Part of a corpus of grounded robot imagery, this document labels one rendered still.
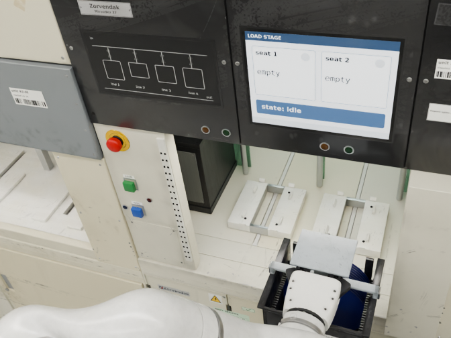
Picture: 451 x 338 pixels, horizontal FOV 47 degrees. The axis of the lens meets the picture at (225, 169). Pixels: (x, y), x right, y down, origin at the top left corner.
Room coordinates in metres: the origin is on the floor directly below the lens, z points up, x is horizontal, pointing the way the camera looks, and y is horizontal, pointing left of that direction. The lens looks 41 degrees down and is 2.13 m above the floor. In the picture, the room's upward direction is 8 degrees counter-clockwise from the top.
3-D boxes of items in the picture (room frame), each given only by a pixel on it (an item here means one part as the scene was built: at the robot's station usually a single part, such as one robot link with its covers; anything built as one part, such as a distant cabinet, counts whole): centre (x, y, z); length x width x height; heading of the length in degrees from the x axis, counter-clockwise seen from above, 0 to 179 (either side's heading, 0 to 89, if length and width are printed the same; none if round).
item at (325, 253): (0.68, -0.17, 1.11); 0.24 x 0.20 x 0.32; 63
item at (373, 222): (1.10, -0.36, 0.89); 0.22 x 0.21 x 0.04; 154
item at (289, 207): (1.21, -0.12, 0.89); 0.22 x 0.21 x 0.04; 154
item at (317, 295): (0.59, -0.13, 1.25); 0.11 x 0.10 x 0.07; 153
